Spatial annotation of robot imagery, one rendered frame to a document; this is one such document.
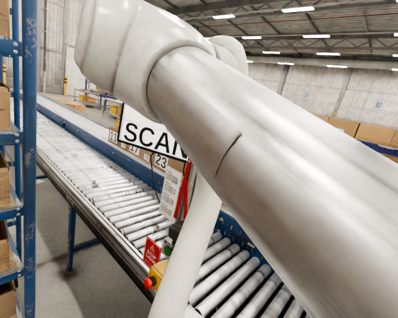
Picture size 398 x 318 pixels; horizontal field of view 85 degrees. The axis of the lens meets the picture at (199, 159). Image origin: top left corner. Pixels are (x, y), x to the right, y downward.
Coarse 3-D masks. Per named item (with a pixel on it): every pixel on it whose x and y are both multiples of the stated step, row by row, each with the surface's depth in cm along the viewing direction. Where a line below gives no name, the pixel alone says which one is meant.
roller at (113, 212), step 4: (152, 200) 156; (156, 200) 158; (136, 204) 146; (140, 204) 148; (144, 204) 149; (148, 204) 152; (152, 204) 154; (120, 208) 138; (124, 208) 139; (128, 208) 140; (132, 208) 142; (136, 208) 144; (140, 208) 147; (104, 212) 130; (108, 212) 131; (112, 212) 132; (116, 212) 134; (120, 212) 136; (124, 212) 138; (108, 216) 130
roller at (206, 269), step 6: (234, 246) 124; (222, 252) 117; (228, 252) 118; (234, 252) 121; (216, 258) 111; (222, 258) 113; (228, 258) 116; (204, 264) 106; (210, 264) 106; (216, 264) 108; (204, 270) 102; (210, 270) 105; (198, 276) 98; (204, 276) 101
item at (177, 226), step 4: (172, 224) 74; (176, 224) 74; (180, 224) 74; (172, 228) 73; (176, 228) 72; (180, 228) 71; (168, 232) 74; (172, 232) 72; (176, 232) 71; (172, 236) 73; (176, 236) 71; (176, 240) 71; (172, 248) 76
